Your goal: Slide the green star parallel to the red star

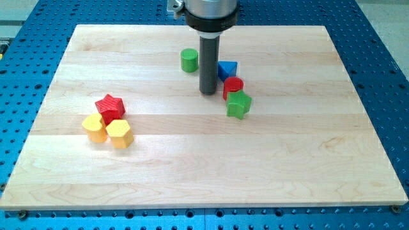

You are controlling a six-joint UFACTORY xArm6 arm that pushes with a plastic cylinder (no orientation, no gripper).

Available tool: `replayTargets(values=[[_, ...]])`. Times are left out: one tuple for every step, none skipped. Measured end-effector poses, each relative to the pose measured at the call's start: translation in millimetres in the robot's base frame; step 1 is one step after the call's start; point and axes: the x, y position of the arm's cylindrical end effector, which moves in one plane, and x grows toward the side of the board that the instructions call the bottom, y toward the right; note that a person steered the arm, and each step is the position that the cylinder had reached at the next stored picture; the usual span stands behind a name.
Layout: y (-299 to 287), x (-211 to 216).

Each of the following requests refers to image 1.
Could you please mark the yellow heart block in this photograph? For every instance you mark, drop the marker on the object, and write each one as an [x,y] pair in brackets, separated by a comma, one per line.
[94,126]

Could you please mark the green cylinder block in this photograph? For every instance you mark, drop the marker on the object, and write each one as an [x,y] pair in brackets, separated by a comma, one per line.
[189,60]

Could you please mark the green star block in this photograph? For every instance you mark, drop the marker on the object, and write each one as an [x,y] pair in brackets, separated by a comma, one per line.
[238,103]

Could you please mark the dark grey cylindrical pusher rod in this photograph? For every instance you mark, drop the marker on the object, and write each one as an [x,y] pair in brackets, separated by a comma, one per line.
[208,65]

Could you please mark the red cylinder block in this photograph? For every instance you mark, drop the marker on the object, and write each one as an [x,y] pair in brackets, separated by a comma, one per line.
[232,84]

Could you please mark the red star block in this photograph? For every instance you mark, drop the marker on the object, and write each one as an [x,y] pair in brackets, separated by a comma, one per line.
[110,108]

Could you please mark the yellow hexagon block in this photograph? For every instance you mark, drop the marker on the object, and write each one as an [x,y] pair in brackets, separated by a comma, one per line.
[120,133]

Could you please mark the blue triangle block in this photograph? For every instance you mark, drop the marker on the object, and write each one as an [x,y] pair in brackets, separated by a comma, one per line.
[226,69]

